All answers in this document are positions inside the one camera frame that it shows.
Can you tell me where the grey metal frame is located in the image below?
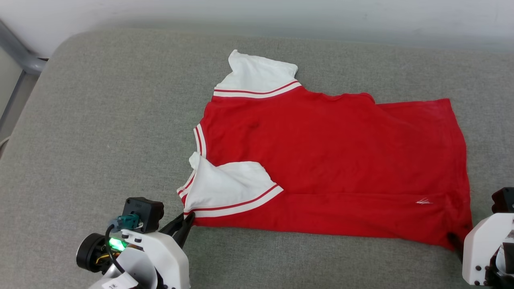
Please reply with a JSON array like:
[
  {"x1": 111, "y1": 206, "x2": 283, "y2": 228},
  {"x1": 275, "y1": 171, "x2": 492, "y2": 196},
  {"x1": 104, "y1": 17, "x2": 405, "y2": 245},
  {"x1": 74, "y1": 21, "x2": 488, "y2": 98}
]
[{"x1": 0, "y1": 20, "x2": 48, "y2": 149}]

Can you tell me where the red and white jersey shirt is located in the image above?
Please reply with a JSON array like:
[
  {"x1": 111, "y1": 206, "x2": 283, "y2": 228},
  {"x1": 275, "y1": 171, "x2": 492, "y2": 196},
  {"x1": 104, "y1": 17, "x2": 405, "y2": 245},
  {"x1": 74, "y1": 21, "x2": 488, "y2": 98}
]
[{"x1": 177, "y1": 49, "x2": 473, "y2": 251}]

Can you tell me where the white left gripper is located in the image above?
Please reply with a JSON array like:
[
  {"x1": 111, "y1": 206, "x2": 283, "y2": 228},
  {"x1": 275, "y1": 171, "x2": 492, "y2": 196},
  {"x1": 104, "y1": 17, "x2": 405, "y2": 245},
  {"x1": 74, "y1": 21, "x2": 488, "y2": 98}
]
[{"x1": 120, "y1": 213, "x2": 196, "y2": 289}]

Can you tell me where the thin black cable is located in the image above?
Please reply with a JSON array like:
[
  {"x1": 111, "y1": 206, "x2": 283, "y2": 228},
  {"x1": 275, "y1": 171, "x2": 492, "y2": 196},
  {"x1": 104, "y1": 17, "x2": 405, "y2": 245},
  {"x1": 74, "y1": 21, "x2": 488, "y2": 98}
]
[{"x1": 104, "y1": 224, "x2": 126, "y2": 274}]

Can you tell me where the teal cable connector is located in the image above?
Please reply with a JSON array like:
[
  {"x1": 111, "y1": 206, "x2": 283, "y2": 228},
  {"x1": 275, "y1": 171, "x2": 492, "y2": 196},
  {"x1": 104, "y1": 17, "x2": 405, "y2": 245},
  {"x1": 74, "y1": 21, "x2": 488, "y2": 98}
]
[{"x1": 108, "y1": 214, "x2": 140, "y2": 232}]

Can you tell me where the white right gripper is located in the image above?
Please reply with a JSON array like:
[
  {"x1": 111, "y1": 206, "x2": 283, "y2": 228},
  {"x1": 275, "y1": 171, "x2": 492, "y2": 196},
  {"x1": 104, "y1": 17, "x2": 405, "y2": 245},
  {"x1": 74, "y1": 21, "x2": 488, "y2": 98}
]
[{"x1": 449, "y1": 213, "x2": 514, "y2": 286}]

